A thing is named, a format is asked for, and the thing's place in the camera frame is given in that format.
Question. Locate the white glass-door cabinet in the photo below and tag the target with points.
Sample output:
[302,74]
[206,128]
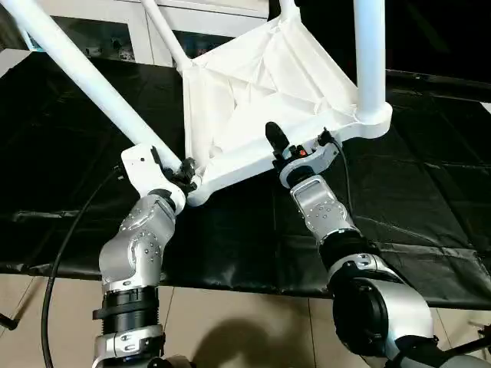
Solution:
[153,23]

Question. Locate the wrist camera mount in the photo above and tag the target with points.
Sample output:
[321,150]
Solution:
[314,161]
[149,172]

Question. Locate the large black cabinet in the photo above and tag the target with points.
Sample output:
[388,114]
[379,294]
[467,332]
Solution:
[437,34]

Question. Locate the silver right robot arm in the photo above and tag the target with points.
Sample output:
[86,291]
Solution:
[353,268]

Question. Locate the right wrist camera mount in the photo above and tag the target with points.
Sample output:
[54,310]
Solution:
[314,161]

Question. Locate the grey curtain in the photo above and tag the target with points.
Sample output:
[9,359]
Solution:
[11,31]

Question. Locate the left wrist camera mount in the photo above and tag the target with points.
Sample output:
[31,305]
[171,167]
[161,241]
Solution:
[149,172]

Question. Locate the white plastic table top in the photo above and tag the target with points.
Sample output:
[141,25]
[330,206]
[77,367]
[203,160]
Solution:
[268,100]

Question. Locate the black work mat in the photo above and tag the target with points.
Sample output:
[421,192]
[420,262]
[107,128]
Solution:
[230,238]

